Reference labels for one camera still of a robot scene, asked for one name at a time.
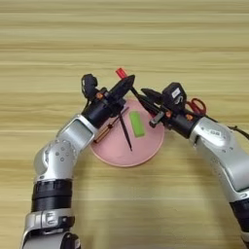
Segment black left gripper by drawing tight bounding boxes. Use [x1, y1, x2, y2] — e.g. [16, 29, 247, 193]
[82, 74, 136, 128]

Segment green rectangular eraser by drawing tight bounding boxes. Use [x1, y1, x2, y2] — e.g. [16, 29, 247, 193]
[128, 110, 147, 138]

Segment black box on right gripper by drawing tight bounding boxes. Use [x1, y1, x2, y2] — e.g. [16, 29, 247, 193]
[161, 82, 188, 107]

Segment red marker pen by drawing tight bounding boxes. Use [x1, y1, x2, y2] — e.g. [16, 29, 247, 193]
[115, 67, 142, 100]

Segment black pen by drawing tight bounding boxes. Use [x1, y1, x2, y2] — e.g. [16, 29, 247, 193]
[118, 111, 133, 152]

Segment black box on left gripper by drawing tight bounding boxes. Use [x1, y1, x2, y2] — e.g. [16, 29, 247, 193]
[81, 73, 99, 99]

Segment red handled scissors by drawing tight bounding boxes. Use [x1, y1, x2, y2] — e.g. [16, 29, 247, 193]
[185, 97, 207, 118]

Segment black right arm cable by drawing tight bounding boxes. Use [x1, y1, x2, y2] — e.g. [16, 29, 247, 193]
[207, 116, 249, 141]

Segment pink round plate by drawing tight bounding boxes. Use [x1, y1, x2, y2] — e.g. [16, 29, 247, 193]
[89, 98, 165, 168]

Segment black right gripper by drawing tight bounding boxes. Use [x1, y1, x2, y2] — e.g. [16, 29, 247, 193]
[138, 88, 196, 139]

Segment wooden handle screwdriver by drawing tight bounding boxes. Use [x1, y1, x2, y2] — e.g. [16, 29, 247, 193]
[93, 106, 130, 144]

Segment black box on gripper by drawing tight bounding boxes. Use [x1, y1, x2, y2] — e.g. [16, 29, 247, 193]
[161, 82, 188, 107]
[81, 73, 99, 99]

